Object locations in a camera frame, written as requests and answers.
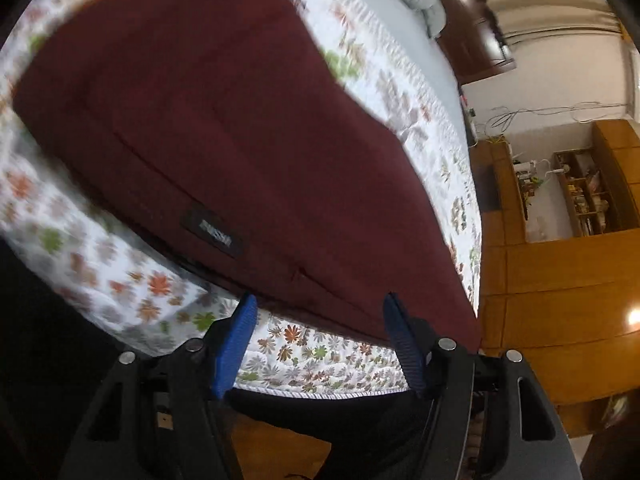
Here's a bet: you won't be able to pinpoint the floral quilted bedspread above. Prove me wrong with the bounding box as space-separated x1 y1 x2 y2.
0 0 483 401

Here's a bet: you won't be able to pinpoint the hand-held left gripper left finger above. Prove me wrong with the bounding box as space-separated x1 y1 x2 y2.
57 294 261 480

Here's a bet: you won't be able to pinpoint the white patterned ornament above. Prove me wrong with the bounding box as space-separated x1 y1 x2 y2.
602 394 632 428

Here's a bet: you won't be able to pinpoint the maroon pants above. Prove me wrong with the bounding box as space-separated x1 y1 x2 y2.
11 0 482 356

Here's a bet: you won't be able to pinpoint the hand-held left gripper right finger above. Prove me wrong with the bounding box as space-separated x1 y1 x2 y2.
382 292 586 480

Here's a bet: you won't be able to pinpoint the person's dark-clothed legs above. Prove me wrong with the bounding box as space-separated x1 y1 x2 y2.
225 387 453 480

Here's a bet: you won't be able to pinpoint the dark wooden headboard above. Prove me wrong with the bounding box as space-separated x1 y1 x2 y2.
437 0 517 86

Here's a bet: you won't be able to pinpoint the wooden wardrobe unit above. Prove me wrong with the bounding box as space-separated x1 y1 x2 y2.
470 119 640 438

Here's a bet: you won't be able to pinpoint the wall cables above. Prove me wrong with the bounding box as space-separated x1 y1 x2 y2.
477 101 628 142

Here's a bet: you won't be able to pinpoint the cluttered shelf items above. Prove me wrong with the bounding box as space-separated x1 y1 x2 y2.
554 147 623 237

